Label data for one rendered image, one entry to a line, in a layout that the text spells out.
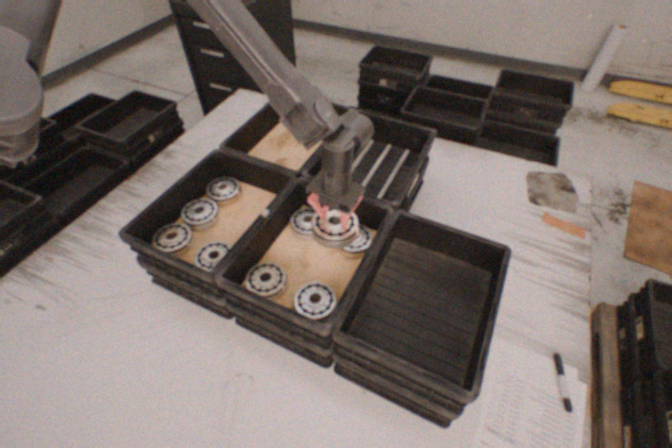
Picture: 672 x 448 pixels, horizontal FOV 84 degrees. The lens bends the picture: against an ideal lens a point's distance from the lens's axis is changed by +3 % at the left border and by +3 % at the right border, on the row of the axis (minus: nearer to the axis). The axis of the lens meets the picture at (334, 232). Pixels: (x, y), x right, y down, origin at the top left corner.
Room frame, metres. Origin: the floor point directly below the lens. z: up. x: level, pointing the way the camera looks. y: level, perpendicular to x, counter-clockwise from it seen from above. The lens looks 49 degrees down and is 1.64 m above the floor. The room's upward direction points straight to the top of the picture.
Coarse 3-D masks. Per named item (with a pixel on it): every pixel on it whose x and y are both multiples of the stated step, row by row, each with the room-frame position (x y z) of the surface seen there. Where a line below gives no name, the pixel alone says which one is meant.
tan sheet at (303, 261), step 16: (288, 224) 0.72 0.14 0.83; (288, 240) 0.66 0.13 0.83; (272, 256) 0.60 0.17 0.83; (288, 256) 0.60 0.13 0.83; (304, 256) 0.60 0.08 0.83; (320, 256) 0.60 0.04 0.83; (336, 256) 0.60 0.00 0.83; (288, 272) 0.55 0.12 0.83; (304, 272) 0.55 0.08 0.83; (320, 272) 0.55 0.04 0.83; (336, 272) 0.55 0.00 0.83; (352, 272) 0.55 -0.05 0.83; (288, 288) 0.50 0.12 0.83; (336, 288) 0.50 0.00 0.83; (288, 304) 0.45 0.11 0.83
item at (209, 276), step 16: (288, 176) 0.82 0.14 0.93; (144, 208) 0.69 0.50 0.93; (128, 224) 0.63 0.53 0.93; (256, 224) 0.63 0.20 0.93; (128, 240) 0.58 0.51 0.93; (240, 240) 0.58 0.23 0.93; (160, 256) 0.53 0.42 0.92; (224, 256) 0.53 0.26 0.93; (192, 272) 0.49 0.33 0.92; (208, 272) 0.48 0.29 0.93
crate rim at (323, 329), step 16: (288, 192) 0.76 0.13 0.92; (272, 208) 0.69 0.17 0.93; (384, 208) 0.69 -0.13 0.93; (384, 224) 0.63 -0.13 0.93; (368, 256) 0.53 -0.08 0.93; (224, 272) 0.48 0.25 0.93; (224, 288) 0.45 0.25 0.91; (240, 288) 0.44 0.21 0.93; (272, 304) 0.40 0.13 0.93; (304, 320) 0.36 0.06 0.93
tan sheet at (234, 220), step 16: (224, 176) 0.93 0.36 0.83; (256, 192) 0.85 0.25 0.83; (224, 208) 0.78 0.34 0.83; (240, 208) 0.78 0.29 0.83; (256, 208) 0.78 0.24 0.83; (224, 224) 0.72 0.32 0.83; (240, 224) 0.72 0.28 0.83; (208, 240) 0.66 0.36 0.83; (224, 240) 0.66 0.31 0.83; (192, 256) 0.60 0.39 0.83
